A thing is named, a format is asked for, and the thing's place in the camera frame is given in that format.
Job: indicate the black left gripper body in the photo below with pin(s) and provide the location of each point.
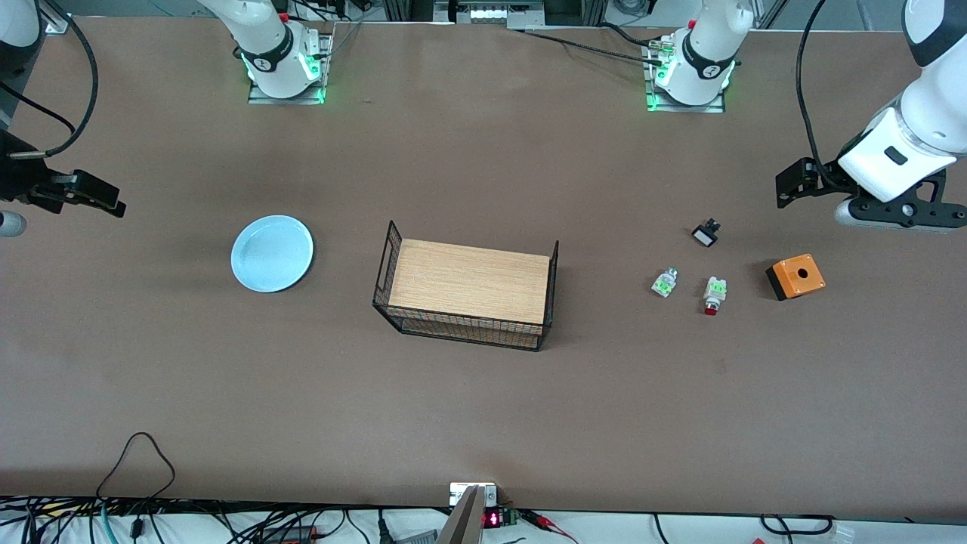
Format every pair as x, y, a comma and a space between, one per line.
825, 173

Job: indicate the metal table corner bracket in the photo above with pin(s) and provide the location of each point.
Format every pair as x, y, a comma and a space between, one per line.
57, 19

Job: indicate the aluminium frame structure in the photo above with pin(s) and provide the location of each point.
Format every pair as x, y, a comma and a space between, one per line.
446, 11

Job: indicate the red digit display module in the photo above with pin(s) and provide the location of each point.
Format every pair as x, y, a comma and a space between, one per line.
495, 518

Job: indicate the white terminal strip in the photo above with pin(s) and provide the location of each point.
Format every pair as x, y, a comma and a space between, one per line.
487, 13

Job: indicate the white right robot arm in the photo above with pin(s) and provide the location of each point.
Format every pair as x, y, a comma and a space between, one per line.
264, 38

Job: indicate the red push button switch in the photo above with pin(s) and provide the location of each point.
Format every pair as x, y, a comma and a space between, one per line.
715, 291

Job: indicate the black white push button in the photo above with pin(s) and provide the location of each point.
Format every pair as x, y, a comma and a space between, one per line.
705, 236

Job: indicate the red clip test leads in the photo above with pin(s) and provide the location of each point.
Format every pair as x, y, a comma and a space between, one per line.
548, 521

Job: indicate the white metal bracket plate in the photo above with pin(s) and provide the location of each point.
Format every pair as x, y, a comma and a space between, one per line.
459, 492

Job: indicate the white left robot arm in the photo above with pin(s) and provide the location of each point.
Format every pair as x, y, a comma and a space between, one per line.
929, 113

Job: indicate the grey metal bar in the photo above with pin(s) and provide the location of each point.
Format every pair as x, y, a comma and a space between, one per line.
464, 525

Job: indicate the light blue round plate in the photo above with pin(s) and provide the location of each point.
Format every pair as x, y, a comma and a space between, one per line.
272, 253

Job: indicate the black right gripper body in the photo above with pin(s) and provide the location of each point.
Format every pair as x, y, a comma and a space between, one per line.
16, 178

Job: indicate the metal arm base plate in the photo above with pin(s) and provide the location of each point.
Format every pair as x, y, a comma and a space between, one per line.
326, 45
684, 109

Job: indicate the orange button enclosure box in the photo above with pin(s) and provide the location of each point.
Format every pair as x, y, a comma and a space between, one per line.
799, 276

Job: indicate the black power adapter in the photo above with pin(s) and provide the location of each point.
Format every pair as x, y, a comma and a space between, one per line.
291, 534

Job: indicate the green white contact block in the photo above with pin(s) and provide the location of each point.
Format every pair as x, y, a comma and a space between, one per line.
664, 283

